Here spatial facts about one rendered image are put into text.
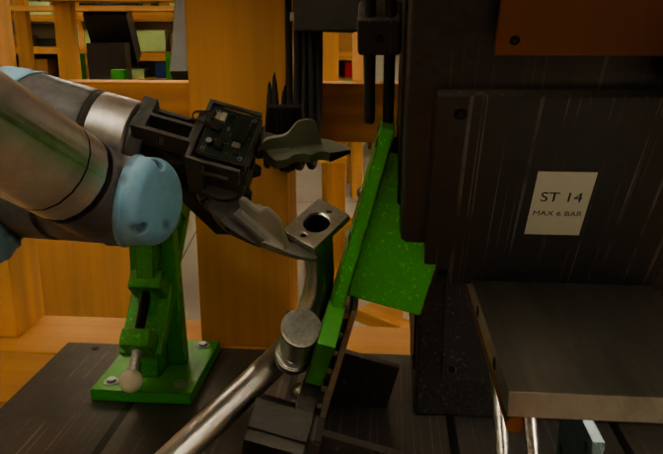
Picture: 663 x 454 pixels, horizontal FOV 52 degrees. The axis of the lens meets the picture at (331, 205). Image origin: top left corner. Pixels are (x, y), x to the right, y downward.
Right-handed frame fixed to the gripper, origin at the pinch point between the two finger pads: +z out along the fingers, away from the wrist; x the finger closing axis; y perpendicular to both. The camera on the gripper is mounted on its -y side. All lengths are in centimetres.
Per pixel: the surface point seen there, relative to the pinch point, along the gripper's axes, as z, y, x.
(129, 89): -36, -26, 25
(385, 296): 7.2, 2.3, -9.1
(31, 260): -46, -46, 2
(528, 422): 21.0, 3.7, -17.1
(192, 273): -74, -306, 110
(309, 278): -0.2, -4.7, -6.4
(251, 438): -1.2, -8.7, -22.3
